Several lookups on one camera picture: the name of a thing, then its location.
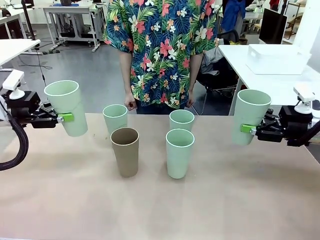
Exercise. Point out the white table with rounded edge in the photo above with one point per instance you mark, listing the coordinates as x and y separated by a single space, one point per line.
15 48

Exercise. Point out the blue hanging garment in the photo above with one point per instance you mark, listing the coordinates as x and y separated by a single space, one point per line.
233 15

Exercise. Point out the brown plastic cup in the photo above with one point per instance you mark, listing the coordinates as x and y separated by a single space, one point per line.
125 155

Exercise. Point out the person's left hand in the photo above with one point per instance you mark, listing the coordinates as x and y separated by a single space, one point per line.
190 101

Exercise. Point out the wooden chair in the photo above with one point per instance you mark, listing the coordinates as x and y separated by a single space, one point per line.
295 23

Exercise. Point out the person in floral shirt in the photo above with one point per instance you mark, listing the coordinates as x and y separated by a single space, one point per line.
160 50

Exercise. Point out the black office chair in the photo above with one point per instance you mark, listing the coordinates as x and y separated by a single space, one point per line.
217 75

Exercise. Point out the person's left forearm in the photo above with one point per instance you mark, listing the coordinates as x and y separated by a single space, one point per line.
195 72

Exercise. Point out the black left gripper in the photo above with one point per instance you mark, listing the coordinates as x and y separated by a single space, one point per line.
22 107

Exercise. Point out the black computer monitor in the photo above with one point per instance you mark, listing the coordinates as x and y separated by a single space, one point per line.
272 26

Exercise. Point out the light green plastic cup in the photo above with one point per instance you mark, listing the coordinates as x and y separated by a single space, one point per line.
247 110
70 105
180 157
115 122
181 123

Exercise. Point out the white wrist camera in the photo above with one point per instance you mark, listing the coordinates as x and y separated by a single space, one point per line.
12 80
303 97

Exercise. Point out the black vertical stand pole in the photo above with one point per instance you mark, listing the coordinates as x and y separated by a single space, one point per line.
28 22

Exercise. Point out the white plastic basket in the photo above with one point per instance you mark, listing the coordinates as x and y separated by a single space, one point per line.
275 60

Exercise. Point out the large white side table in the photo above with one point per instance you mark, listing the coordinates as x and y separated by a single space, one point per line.
270 82

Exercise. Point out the person's right hand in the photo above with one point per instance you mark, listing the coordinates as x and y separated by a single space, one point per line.
130 103

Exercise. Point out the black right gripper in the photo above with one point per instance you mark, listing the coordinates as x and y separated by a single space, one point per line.
296 125

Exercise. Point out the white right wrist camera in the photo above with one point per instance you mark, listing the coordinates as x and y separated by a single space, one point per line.
303 97

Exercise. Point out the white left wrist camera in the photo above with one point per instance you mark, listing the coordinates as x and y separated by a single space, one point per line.
12 80

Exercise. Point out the person's right forearm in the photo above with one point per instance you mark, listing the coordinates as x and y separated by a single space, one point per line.
126 72

